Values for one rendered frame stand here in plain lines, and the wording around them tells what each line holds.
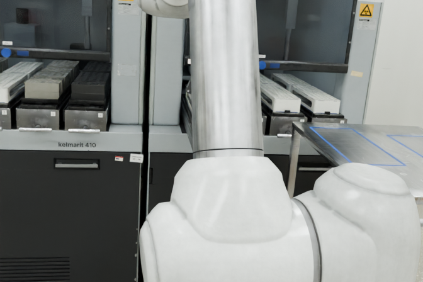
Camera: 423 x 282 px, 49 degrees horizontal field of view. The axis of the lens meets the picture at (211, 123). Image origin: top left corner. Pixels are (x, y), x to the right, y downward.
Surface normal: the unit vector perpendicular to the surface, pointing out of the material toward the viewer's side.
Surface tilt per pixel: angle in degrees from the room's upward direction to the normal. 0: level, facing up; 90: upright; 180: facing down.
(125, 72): 90
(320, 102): 90
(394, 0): 90
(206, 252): 57
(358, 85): 90
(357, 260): 80
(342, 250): 69
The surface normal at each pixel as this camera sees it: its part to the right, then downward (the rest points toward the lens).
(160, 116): 0.15, 0.26
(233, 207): 0.13, -0.22
